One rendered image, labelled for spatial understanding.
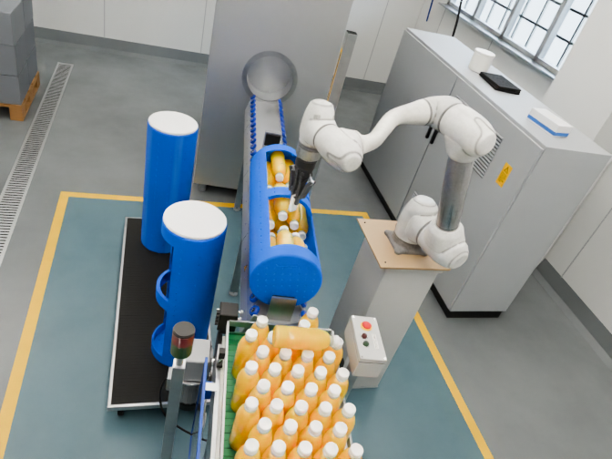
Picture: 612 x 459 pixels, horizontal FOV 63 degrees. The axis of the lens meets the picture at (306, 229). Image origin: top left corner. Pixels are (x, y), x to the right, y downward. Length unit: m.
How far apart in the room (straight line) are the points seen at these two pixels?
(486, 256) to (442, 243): 1.31
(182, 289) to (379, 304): 0.97
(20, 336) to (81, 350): 0.33
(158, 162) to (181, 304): 0.95
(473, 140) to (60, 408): 2.27
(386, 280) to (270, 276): 0.74
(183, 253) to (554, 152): 2.16
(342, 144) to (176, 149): 1.55
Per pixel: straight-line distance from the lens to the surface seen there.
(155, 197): 3.14
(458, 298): 3.73
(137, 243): 3.47
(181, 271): 2.27
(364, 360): 1.78
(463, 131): 1.89
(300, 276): 1.92
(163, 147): 2.94
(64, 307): 3.28
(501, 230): 3.42
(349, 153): 1.55
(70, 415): 2.83
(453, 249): 2.25
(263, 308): 2.05
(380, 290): 2.49
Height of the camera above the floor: 2.39
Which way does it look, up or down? 35 degrees down
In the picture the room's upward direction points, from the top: 17 degrees clockwise
